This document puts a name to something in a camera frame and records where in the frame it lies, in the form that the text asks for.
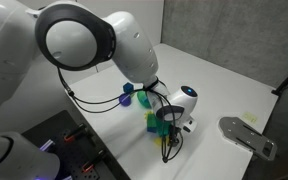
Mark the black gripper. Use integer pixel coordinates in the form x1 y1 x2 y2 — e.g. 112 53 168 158
168 125 180 147

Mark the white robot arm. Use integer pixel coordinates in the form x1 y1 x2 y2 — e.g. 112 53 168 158
0 0 198 180

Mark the yellow spiky star toy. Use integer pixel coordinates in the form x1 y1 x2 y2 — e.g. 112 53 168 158
144 111 154 120

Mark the green bowl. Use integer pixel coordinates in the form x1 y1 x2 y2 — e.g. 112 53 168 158
137 91 150 108

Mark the green cube block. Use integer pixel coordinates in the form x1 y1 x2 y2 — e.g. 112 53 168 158
157 120 170 137

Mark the grey metal mounting plate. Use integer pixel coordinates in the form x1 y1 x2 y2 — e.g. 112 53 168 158
218 117 277 161

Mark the yellow sticky note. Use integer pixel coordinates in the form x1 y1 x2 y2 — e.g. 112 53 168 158
242 112 257 123

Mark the orange black toggle clamp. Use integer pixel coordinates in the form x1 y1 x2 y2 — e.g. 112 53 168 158
64 124 86 142

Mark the black perforated breadboard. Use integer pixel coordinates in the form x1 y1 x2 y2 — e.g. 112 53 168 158
23 110 131 180

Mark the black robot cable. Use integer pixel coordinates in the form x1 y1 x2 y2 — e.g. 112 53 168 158
56 66 184 164

